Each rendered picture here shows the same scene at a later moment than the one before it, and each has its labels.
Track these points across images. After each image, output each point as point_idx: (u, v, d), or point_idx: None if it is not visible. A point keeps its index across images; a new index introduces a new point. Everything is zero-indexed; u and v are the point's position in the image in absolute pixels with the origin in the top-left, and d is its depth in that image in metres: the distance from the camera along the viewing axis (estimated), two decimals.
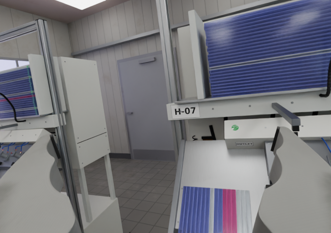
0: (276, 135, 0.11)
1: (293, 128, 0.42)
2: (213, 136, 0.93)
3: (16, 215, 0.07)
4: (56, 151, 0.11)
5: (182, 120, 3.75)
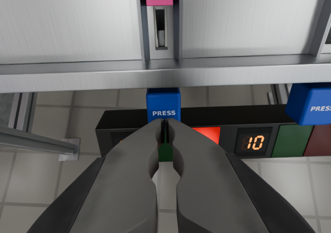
0: (167, 128, 0.12)
1: None
2: None
3: (116, 181, 0.08)
4: (162, 136, 0.12)
5: None
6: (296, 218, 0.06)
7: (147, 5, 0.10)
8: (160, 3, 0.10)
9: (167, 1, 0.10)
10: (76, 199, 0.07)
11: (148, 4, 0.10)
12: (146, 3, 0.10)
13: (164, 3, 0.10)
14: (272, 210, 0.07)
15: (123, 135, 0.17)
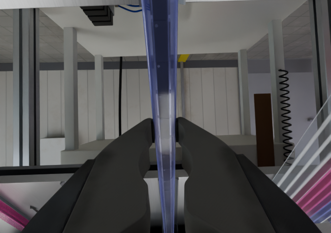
0: (177, 127, 0.12)
1: None
2: None
3: (107, 182, 0.08)
4: (152, 136, 0.12)
5: None
6: (307, 223, 0.06)
7: None
8: None
9: None
10: (67, 202, 0.07)
11: None
12: None
13: None
14: (281, 214, 0.07)
15: None
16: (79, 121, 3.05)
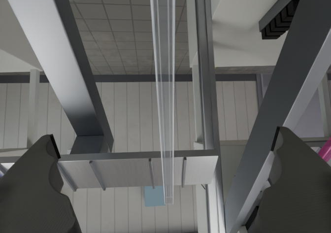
0: (276, 135, 0.11)
1: None
2: None
3: (16, 215, 0.07)
4: (56, 151, 0.11)
5: None
6: None
7: None
8: None
9: None
10: None
11: None
12: None
13: None
14: None
15: None
16: None
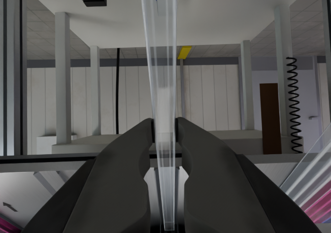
0: (177, 127, 0.12)
1: None
2: None
3: (108, 182, 0.08)
4: (152, 136, 0.12)
5: (242, 106, 3.17)
6: (306, 223, 0.06)
7: None
8: None
9: None
10: (67, 202, 0.07)
11: None
12: None
13: None
14: (281, 214, 0.07)
15: None
16: (77, 119, 3.01)
